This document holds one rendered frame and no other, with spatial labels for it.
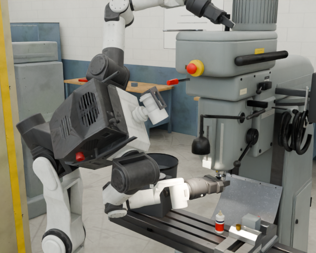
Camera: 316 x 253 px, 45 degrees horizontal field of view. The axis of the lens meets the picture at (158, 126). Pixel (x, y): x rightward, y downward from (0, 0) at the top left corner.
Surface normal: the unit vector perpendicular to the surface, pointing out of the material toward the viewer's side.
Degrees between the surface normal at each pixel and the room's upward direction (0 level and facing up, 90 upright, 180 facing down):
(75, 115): 74
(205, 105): 90
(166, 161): 86
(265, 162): 90
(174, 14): 90
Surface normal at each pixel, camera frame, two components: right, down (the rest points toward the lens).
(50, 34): 0.79, 0.15
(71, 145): -0.72, -0.11
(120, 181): -0.79, 0.14
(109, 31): -0.15, -0.26
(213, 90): -0.61, 0.20
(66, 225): -0.33, 0.24
